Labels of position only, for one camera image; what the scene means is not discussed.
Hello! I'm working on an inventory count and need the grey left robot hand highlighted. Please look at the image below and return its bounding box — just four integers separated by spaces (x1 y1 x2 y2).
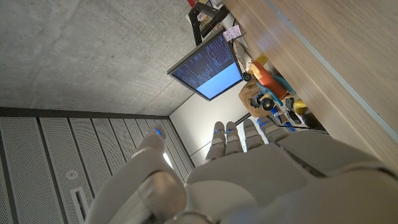
83 117 398 224

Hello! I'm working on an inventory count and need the teal orange toy airplane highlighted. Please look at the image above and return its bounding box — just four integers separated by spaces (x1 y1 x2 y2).
242 54 297 111

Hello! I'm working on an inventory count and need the black computer monitor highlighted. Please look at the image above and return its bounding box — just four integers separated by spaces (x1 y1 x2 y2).
167 29 244 102

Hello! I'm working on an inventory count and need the pink sticky note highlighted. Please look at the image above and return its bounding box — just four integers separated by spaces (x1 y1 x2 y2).
222 24 243 42

